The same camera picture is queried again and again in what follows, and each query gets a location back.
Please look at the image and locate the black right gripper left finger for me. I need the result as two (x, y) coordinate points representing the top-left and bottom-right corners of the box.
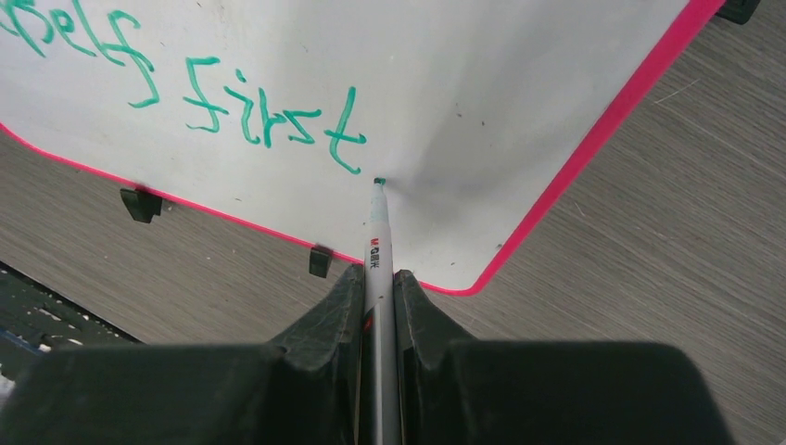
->
(1, 265), (363, 444)

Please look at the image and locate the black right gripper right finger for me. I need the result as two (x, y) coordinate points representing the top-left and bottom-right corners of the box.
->
(394, 271), (733, 444)

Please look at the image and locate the green whiteboard marker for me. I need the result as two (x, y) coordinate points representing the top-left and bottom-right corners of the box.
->
(359, 178), (402, 444)

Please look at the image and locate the red-framed whiteboard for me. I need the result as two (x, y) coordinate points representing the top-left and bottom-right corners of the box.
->
(1, 1), (720, 295)

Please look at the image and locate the whiteboard metal wire stand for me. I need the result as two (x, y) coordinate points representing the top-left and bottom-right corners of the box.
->
(120, 0), (760, 280)

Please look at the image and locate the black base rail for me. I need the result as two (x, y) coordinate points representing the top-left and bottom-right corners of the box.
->
(1, 263), (139, 386)

